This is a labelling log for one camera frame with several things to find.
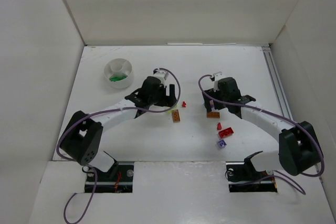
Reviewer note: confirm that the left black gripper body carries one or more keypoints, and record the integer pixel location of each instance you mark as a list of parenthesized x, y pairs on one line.
[(165, 98)]

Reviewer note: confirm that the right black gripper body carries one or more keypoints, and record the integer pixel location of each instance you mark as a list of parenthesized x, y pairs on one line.
[(212, 96)]

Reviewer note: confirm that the purple lego assembly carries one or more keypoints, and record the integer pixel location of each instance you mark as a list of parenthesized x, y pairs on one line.
[(212, 105)]

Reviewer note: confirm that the dark green lego plate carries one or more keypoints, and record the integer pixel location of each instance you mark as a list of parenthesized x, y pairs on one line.
[(115, 79)]

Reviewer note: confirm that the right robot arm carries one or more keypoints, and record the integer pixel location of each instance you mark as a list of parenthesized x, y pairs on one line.
[(298, 153)]

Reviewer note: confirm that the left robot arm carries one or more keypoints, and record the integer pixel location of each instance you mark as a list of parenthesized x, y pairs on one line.
[(82, 136)]

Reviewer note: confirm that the orange lego plate right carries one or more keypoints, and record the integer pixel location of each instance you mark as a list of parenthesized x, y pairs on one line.
[(213, 115)]

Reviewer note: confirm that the orange lego brick left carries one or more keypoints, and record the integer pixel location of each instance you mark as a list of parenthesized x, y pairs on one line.
[(175, 116)]

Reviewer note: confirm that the red lego slope piece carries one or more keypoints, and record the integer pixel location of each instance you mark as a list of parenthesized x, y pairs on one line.
[(219, 126)]

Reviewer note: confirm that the white round divided container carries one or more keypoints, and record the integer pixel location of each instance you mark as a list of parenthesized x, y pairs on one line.
[(116, 68)]

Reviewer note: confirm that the red lego brick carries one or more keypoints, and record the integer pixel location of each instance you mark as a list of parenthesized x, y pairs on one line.
[(226, 132)]

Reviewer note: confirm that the lavender small lego piece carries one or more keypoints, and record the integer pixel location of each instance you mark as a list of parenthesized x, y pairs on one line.
[(221, 144)]

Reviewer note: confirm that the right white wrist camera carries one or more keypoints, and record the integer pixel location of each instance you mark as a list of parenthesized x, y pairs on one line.
[(215, 78)]

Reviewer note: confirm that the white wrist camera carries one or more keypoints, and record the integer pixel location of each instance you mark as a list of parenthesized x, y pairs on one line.
[(215, 78), (160, 74)]

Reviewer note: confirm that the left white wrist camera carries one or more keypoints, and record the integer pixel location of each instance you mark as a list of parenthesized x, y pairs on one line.
[(160, 74)]

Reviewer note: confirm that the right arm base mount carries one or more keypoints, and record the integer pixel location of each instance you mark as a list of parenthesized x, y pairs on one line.
[(243, 178)]

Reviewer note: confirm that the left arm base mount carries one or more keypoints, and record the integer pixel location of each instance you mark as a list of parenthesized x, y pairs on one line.
[(120, 182)]

